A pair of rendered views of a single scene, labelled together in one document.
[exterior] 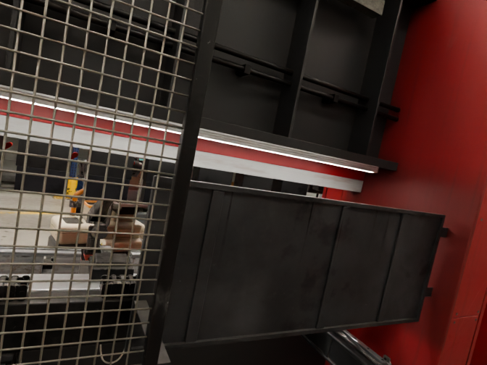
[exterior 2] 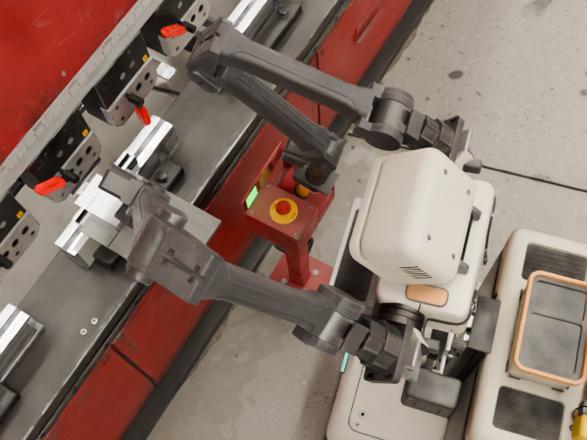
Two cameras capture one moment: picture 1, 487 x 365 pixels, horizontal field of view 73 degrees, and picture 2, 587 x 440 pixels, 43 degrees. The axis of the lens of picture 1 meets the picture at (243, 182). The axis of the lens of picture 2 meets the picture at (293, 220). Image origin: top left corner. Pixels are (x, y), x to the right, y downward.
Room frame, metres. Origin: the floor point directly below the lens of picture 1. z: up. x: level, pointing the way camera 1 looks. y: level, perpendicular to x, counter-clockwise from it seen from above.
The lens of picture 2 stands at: (2.24, 0.24, 2.49)
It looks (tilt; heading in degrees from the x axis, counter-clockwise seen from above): 67 degrees down; 156
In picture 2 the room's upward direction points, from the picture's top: 7 degrees counter-clockwise
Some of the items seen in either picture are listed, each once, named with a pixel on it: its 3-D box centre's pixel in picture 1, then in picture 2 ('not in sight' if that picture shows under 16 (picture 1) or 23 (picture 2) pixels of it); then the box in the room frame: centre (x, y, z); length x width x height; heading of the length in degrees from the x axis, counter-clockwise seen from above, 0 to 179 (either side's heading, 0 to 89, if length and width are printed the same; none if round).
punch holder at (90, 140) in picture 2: (209, 187); (51, 149); (1.38, 0.13, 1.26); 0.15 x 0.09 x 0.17; 118
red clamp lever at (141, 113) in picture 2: not in sight; (138, 109); (1.35, 0.32, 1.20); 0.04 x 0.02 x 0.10; 28
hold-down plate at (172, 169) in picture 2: not in sight; (140, 212); (1.39, 0.22, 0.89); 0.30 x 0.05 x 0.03; 118
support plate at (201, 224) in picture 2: not in sight; (150, 226); (1.49, 0.22, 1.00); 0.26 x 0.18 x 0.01; 28
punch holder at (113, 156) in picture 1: (108, 174); (169, 4); (1.19, 0.49, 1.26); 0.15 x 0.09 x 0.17; 118
